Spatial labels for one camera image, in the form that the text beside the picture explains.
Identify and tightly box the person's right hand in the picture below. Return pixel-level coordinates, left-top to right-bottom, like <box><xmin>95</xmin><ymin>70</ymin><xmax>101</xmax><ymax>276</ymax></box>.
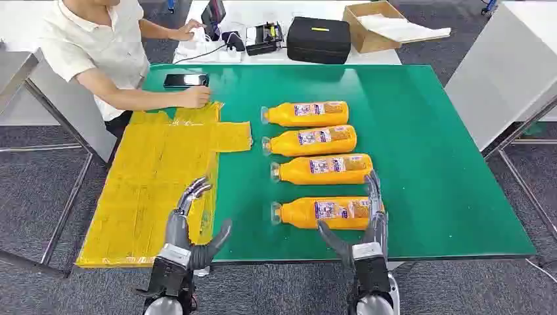
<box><xmin>179</xmin><ymin>85</ymin><xmax>213</xmax><ymax>110</ymax></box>

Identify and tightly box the black standing tablet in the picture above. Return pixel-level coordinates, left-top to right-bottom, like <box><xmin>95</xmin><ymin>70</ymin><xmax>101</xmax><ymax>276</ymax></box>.
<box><xmin>200</xmin><ymin>0</ymin><xmax>227</xmax><ymax>42</ymax></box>

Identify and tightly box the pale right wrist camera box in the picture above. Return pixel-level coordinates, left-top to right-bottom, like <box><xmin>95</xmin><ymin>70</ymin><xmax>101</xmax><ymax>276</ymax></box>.
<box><xmin>351</xmin><ymin>241</ymin><xmax>384</xmax><ymax>262</ymax></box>

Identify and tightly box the green table mat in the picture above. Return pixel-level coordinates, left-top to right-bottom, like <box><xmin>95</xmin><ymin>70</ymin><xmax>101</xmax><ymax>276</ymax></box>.
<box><xmin>142</xmin><ymin>64</ymin><xmax>537</xmax><ymax>264</ymax></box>

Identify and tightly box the white floor cable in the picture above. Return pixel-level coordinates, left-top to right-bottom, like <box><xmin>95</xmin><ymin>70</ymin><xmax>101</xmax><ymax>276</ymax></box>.
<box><xmin>525</xmin><ymin>259</ymin><xmax>557</xmax><ymax>284</ymax></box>

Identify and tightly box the black carrying case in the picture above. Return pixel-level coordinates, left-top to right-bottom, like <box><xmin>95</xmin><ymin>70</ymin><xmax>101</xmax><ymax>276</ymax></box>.
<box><xmin>286</xmin><ymin>16</ymin><xmax>352</xmax><ymax>65</ymax></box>

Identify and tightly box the white table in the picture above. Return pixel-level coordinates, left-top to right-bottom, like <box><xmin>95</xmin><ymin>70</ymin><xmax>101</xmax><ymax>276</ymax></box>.
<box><xmin>173</xmin><ymin>0</ymin><xmax>402</xmax><ymax>66</ymax></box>

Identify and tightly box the white power strip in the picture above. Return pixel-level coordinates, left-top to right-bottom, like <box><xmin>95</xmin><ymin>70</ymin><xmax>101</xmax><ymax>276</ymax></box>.
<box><xmin>176</xmin><ymin>38</ymin><xmax>242</xmax><ymax>64</ymax></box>

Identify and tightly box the grey table with metal legs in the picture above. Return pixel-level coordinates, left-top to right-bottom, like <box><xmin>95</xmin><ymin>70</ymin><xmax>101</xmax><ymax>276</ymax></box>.
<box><xmin>444</xmin><ymin>0</ymin><xmax>557</xmax><ymax>242</ymax></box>
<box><xmin>0</xmin><ymin>41</ymin><xmax>118</xmax><ymax>279</ymax></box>

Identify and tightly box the person's left hand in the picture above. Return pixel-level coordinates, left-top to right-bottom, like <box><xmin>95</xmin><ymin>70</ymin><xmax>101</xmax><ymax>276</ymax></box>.
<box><xmin>171</xmin><ymin>18</ymin><xmax>206</xmax><ymax>42</ymax></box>

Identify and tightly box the white sheet in cardboard box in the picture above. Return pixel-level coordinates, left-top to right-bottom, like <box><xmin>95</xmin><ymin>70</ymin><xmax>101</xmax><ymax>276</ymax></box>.
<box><xmin>357</xmin><ymin>12</ymin><xmax>452</xmax><ymax>43</ymax></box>

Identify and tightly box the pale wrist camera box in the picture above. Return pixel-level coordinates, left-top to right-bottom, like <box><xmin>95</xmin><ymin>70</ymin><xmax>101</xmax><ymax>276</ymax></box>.
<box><xmin>157</xmin><ymin>243</ymin><xmax>192</xmax><ymax>268</ymax></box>
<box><xmin>351</xmin><ymin>241</ymin><xmax>384</xmax><ymax>262</ymax></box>

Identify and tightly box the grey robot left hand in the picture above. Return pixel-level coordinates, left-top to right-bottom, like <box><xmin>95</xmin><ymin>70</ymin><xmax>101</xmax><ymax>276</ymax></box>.
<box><xmin>164</xmin><ymin>177</ymin><xmax>233</xmax><ymax>272</ymax></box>

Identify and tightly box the black smartphone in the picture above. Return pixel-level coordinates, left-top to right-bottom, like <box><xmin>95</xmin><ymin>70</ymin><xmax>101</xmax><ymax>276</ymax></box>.
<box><xmin>163</xmin><ymin>73</ymin><xmax>210</xmax><ymax>89</ymax></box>

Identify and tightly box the yellow sheet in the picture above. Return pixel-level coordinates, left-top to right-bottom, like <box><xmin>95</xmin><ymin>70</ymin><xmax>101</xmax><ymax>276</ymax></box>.
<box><xmin>75</xmin><ymin>101</ymin><xmax>254</xmax><ymax>268</ymax></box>

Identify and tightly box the person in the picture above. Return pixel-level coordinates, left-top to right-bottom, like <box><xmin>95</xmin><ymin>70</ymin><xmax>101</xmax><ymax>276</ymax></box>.
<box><xmin>38</xmin><ymin>0</ymin><xmax>213</xmax><ymax>140</ymax></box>

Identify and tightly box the black label printer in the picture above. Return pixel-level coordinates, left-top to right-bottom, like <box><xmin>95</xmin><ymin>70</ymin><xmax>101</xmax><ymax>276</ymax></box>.
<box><xmin>244</xmin><ymin>22</ymin><xmax>286</xmax><ymax>56</ymax></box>

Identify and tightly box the orange drink bottle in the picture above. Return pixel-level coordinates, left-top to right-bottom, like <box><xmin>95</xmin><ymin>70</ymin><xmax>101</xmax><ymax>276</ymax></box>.
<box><xmin>269</xmin><ymin>153</ymin><xmax>374</xmax><ymax>186</ymax></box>
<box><xmin>270</xmin><ymin>196</ymin><xmax>386</xmax><ymax>231</ymax></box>
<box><xmin>260</xmin><ymin>100</ymin><xmax>350</xmax><ymax>128</ymax></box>
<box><xmin>261</xmin><ymin>125</ymin><xmax>358</xmax><ymax>158</ymax></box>

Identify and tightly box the cardboard box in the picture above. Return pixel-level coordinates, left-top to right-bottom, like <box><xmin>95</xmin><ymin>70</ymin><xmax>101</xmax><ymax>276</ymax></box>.
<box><xmin>342</xmin><ymin>1</ymin><xmax>452</xmax><ymax>54</ymax></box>

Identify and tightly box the black power adapter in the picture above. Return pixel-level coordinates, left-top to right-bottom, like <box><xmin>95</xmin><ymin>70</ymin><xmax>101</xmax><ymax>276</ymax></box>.
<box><xmin>221</xmin><ymin>31</ymin><xmax>246</xmax><ymax>52</ymax></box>

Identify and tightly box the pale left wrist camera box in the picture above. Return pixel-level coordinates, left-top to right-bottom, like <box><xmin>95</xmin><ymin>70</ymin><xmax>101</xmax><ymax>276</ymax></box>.
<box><xmin>157</xmin><ymin>243</ymin><xmax>192</xmax><ymax>268</ymax></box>

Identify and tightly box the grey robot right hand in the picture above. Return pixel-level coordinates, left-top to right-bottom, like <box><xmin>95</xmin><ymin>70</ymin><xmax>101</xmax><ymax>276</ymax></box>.
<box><xmin>317</xmin><ymin>170</ymin><xmax>389</xmax><ymax>267</ymax></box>

